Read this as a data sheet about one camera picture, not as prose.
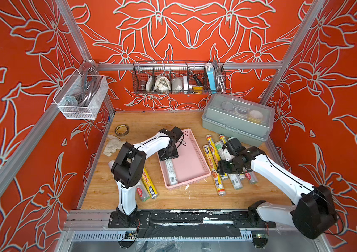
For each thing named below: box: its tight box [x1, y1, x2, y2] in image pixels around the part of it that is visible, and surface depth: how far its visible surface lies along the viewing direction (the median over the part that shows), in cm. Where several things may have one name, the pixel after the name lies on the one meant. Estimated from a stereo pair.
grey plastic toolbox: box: [201, 93, 276, 147], surface depth 95 cm
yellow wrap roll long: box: [202, 144, 227, 197], surface depth 87 cm
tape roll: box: [114, 123, 130, 137], surface depth 109 cm
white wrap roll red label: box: [135, 184, 151, 202], surface depth 79 cm
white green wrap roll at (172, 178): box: [164, 158, 178, 186], surface depth 85 cm
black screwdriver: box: [184, 61, 204, 87], surface depth 97 cm
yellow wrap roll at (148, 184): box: [141, 167, 159, 199], surface depth 83 cm
